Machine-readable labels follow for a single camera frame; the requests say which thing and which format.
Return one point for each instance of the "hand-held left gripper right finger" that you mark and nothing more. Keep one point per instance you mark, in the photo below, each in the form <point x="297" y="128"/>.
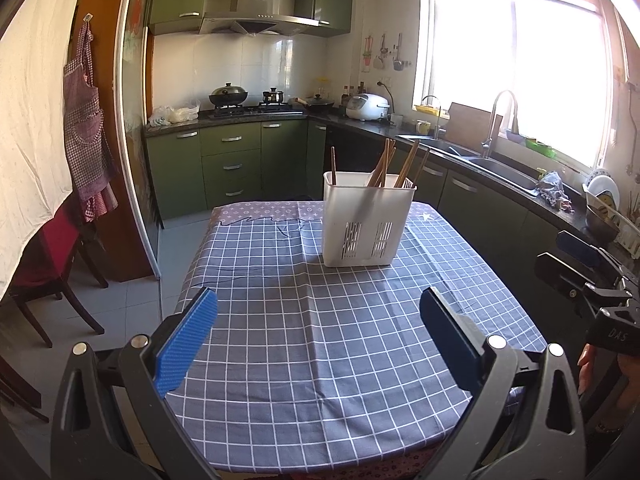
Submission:
<point x="450" y="345"/>

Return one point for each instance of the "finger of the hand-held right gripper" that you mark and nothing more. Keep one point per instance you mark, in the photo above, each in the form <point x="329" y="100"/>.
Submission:
<point x="580" y="247"/>
<point x="560" y="270"/>

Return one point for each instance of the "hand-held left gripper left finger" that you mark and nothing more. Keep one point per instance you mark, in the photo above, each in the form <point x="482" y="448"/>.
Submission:
<point x="187" y="345"/>

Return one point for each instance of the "white plastic utensil holder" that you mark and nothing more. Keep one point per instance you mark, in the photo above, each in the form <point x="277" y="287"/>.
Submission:
<point x="350" y="210"/>

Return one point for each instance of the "patterned wooden chopstick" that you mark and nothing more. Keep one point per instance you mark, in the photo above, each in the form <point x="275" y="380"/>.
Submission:
<point x="380" y="162"/>

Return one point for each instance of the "dark wooden chopstick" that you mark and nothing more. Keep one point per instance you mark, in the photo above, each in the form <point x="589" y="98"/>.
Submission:
<point x="333" y="165"/>

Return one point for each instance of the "hanging kitchen utensils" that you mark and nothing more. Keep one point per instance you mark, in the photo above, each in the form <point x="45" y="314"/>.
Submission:
<point x="398" y="62"/>

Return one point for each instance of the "person's right hand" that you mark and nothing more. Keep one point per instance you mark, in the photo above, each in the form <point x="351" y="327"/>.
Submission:
<point x="586" y="367"/>

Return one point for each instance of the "white plate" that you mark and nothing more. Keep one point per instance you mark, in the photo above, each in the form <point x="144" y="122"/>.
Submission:
<point x="600" y="190"/>

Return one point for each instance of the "crumpled blue bag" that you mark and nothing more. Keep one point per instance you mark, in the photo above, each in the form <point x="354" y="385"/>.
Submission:
<point x="552" y="190"/>

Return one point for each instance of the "steel kitchen sink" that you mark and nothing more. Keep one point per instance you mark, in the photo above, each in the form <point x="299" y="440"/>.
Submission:
<point x="500" y="167"/>

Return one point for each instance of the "blue checked tablecloth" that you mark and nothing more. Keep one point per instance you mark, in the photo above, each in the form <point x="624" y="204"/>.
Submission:
<point x="300" y="320"/>

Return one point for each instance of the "tall steel faucet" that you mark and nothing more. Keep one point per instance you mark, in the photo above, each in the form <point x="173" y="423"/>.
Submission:
<point x="486" y="145"/>

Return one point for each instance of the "wooden cutting board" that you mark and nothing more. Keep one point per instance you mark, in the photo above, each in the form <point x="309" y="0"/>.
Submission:
<point x="470" y="125"/>

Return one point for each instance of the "red cushioned wooden chair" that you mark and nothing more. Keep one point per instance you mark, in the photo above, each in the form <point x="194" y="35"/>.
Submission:
<point x="50" y="250"/>

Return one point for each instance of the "dark wooden chair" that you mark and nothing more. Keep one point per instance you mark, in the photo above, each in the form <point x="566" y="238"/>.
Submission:
<point x="20" y="375"/>

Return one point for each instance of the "kitchen window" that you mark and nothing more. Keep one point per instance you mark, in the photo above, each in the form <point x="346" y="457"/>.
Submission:
<point x="525" y="85"/>

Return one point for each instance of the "small steel faucet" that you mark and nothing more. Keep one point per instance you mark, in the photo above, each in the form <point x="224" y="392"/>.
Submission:
<point x="438" y="127"/>

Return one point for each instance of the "white mug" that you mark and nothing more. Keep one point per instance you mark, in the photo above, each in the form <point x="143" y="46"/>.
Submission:
<point x="422" y="128"/>

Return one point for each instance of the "yellow tray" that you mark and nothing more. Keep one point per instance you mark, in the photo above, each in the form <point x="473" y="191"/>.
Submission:
<point x="427" y="109"/>

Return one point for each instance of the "bundle of wooden chopsticks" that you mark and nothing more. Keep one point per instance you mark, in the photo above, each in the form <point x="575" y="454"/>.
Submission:
<point x="350" y="150"/>

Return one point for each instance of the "small grey cup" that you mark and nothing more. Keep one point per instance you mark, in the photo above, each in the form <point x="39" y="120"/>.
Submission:
<point x="396" y="120"/>

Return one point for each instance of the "white plastic bag green print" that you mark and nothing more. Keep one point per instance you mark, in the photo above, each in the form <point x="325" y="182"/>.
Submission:
<point x="158" y="116"/>

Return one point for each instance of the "dark kitchen countertop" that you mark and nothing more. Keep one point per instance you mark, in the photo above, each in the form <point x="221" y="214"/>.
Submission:
<point x="370" y="127"/>

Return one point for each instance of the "red checked apron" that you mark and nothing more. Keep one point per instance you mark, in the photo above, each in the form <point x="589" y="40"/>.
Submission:
<point x="85" y="130"/>

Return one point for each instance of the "gas stove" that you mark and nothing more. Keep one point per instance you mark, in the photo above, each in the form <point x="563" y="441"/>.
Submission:
<point x="255" y="110"/>

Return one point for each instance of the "white rice cooker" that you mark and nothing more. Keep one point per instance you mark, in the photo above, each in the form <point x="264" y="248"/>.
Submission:
<point x="367" y="107"/>

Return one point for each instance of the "black wok with lid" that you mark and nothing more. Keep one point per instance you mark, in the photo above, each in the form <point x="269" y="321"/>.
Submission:
<point x="229" y="95"/>

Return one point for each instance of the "small black pot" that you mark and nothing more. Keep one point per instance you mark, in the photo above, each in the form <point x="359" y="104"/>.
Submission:
<point x="273" y="97"/>

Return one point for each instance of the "dark sauce bottles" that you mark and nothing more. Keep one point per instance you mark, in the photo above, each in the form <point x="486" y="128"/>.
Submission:
<point x="346" y="94"/>

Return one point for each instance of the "frying pan with lid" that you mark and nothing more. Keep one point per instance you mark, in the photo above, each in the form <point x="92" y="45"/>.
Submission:
<point x="317" y="103"/>

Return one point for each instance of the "white hanging cloth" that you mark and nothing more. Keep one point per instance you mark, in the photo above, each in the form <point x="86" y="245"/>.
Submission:
<point x="35" y="110"/>

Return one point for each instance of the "metal wall pipes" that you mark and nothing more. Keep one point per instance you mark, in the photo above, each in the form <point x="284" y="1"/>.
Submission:
<point x="632" y="130"/>

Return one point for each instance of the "wall picture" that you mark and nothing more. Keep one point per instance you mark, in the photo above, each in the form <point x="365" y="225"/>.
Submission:
<point x="367" y="55"/>

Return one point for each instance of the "wooden door frame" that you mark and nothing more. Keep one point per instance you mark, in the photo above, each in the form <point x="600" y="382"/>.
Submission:
<point x="105" y="35"/>

